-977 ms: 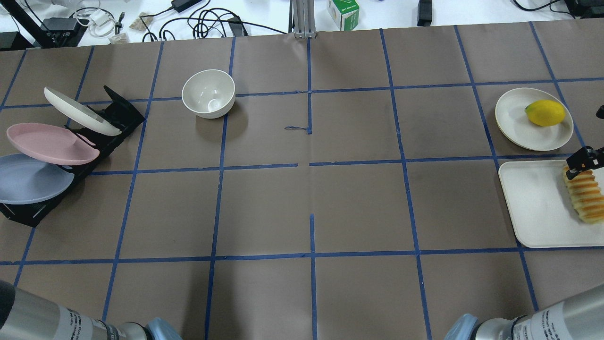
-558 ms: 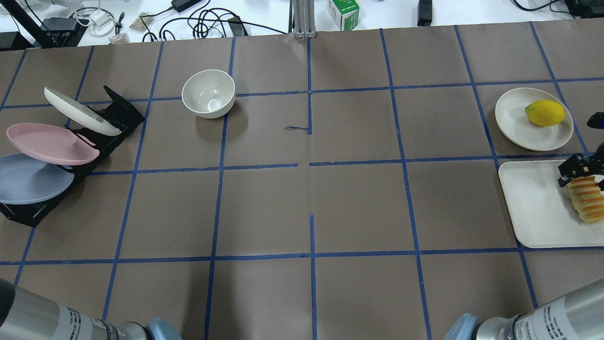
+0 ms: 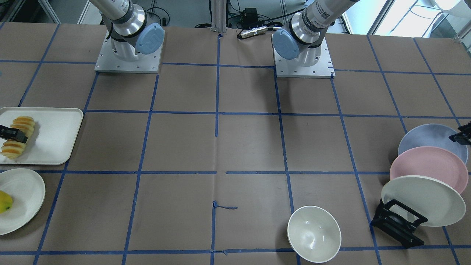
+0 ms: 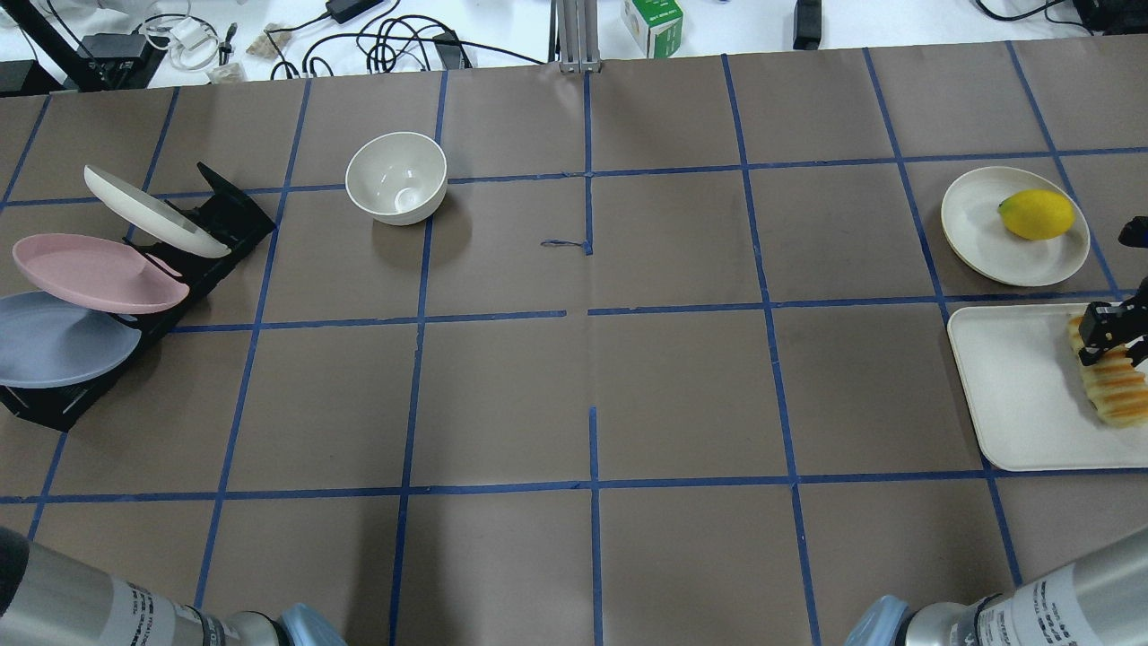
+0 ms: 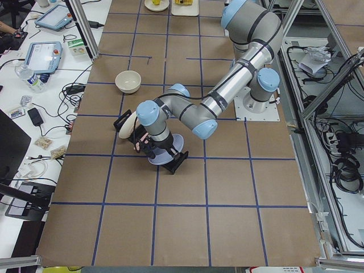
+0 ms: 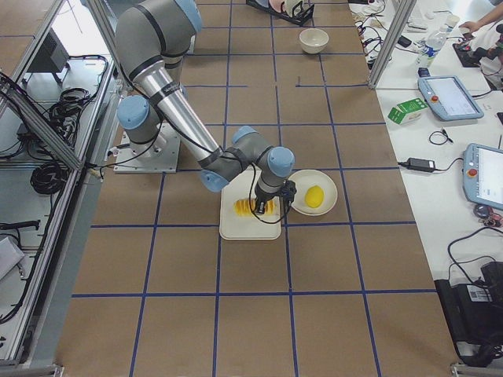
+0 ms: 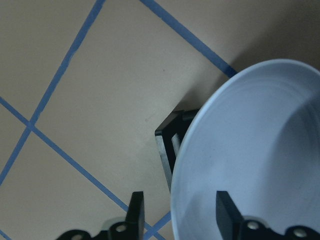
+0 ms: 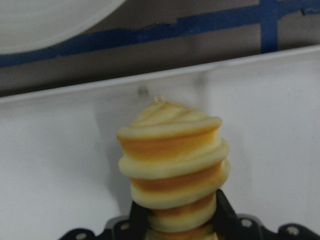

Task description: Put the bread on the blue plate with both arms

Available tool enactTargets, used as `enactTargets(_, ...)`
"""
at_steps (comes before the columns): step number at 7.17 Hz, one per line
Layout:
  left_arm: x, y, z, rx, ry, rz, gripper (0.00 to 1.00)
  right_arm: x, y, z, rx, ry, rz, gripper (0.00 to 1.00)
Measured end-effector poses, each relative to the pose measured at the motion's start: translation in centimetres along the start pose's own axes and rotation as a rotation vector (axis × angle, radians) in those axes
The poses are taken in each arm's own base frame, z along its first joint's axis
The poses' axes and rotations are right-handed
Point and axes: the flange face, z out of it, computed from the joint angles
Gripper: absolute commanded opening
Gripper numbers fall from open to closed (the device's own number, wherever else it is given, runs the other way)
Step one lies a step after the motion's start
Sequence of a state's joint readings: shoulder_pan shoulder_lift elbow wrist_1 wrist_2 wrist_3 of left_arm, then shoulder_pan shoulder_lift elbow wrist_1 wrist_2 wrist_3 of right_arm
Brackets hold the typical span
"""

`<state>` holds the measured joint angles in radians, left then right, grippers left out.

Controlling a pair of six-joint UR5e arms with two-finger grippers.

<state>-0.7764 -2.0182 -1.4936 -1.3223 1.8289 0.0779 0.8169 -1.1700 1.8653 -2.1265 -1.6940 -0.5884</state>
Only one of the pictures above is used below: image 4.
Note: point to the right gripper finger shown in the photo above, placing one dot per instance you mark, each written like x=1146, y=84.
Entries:
x=1134, y=233
x=1106, y=326

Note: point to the blue plate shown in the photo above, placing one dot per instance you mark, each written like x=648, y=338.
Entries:
x=47, y=342

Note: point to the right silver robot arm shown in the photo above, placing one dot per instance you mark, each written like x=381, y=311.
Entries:
x=1098, y=599

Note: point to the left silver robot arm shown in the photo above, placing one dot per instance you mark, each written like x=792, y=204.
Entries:
x=49, y=599

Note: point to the white plate with lemon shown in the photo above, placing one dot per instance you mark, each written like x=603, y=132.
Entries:
x=974, y=229

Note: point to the black plate rack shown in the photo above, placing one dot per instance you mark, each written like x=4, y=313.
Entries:
x=232, y=217

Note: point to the cream plate in rack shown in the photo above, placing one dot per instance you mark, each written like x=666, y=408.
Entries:
x=152, y=215

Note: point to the pink plate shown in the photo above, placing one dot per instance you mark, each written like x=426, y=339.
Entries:
x=99, y=274

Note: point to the yellow lemon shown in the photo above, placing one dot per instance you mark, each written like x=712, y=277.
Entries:
x=1037, y=214

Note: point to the white rectangular tray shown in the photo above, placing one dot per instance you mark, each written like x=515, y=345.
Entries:
x=1026, y=401

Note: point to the black power brick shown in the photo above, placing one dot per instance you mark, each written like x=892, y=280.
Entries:
x=807, y=25

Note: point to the green white carton box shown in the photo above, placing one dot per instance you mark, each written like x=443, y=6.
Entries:
x=656, y=26

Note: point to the white bowl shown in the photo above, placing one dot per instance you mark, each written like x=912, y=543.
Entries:
x=399, y=179

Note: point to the black power adapter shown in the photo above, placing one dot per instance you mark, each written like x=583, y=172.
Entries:
x=343, y=11

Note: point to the aluminium frame post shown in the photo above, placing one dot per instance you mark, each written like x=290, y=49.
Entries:
x=574, y=42

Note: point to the black camera tripod leg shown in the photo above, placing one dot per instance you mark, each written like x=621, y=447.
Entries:
x=57, y=48

